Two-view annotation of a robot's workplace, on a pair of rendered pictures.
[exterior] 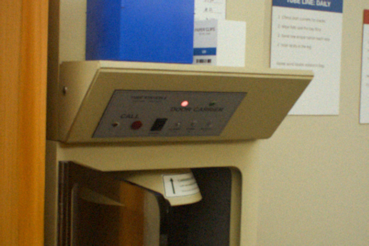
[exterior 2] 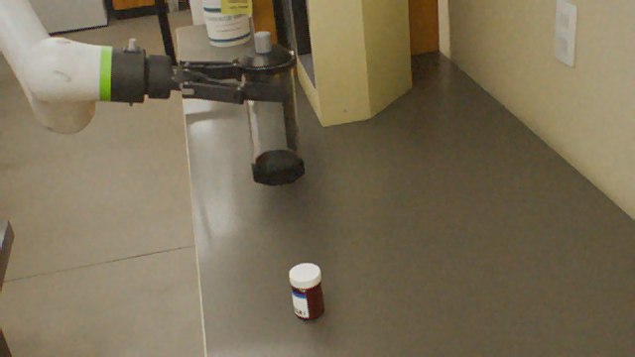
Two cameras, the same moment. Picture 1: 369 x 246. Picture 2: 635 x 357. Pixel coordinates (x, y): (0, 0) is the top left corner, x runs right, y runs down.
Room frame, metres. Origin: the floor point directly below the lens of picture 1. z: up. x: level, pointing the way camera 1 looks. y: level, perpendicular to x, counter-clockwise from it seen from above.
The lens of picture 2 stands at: (1.70, -1.50, 1.61)
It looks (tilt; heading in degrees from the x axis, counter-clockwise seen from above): 28 degrees down; 114
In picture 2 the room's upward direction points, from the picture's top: 7 degrees counter-clockwise
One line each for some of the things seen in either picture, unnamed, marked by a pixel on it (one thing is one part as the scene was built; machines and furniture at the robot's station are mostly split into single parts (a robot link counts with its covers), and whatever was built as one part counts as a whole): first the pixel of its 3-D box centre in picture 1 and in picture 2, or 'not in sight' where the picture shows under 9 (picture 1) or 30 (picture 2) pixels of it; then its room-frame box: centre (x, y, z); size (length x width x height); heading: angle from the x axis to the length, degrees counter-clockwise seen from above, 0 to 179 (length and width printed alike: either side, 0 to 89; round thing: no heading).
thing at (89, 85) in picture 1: (190, 104); not in sight; (0.96, -0.01, 1.46); 0.32 x 0.12 x 0.10; 122
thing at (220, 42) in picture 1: (218, 44); not in sight; (0.98, -0.04, 1.54); 0.05 x 0.05 x 0.06; 40
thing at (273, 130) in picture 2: not in sight; (271, 115); (1.12, -0.39, 1.09); 0.11 x 0.11 x 0.21
